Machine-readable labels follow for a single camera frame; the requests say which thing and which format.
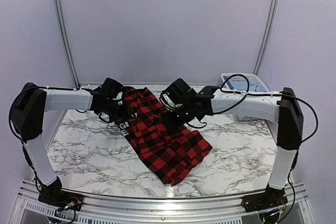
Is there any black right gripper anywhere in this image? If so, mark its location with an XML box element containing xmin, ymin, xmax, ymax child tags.
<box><xmin>161</xmin><ymin>103</ymin><xmax>194</xmax><ymax>131</ymax></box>

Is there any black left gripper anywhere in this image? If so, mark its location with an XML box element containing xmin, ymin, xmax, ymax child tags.
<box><xmin>100</xmin><ymin>99</ymin><xmax>137</xmax><ymax>124</ymax></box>

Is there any red black plaid shirt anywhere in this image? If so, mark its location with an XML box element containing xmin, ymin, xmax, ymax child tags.
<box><xmin>116</xmin><ymin>87</ymin><xmax>213</xmax><ymax>186</ymax></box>

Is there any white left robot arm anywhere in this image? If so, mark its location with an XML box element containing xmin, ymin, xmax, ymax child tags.
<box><xmin>8</xmin><ymin>78</ymin><xmax>130</xmax><ymax>186</ymax></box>

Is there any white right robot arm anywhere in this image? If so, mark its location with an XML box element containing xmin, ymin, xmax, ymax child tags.
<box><xmin>160</xmin><ymin>78</ymin><xmax>303</xmax><ymax>207</ymax></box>

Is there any light blue shirt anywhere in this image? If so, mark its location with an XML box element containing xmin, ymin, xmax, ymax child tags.
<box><xmin>227</xmin><ymin>80</ymin><xmax>267</xmax><ymax>92</ymax></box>

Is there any white plastic basket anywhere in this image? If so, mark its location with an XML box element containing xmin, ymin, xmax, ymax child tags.
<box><xmin>219</xmin><ymin>72</ymin><xmax>271</xmax><ymax>121</ymax></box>

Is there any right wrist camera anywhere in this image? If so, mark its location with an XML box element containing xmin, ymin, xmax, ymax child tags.
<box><xmin>160</xmin><ymin>91</ymin><xmax>181</xmax><ymax>111</ymax></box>

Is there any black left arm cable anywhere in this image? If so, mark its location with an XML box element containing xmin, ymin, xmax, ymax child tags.
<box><xmin>7</xmin><ymin>84</ymin><xmax>124</xmax><ymax>146</ymax></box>

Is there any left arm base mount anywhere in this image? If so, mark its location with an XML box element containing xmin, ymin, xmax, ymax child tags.
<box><xmin>35</xmin><ymin>177</ymin><xmax>83</xmax><ymax>211</ymax></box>

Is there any left aluminium corner post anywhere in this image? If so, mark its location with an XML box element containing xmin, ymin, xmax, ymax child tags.
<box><xmin>54</xmin><ymin>0</ymin><xmax>81</xmax><ymax>88</ymax></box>

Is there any aluminium corner post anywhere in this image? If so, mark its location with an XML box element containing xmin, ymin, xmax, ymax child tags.
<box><xmin>253</xmin><ymin>0</ymin><xmax>279</xmax><ymax>76</ymax></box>
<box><xmin>54</xmin><ymin>0</ymin><xmax>81</xmax><ymax>88</ymax></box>

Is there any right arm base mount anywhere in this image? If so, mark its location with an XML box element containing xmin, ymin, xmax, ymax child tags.
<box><xmin>241</xmin><ymin>185</ymin><xmax>288</xmax><ymax>212</ymax></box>

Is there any aluminium front frame rail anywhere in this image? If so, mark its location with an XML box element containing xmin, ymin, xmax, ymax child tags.
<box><xmin>8</xmin><ymin>180</ymin><xmax>317</xmax><ymax>223</ymax></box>

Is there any right aluminium corner post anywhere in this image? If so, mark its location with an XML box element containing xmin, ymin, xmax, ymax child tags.
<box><xmin>253</xmin><ymin>0</ymin><xmax>279</xmax><ymax>76</ymax></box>

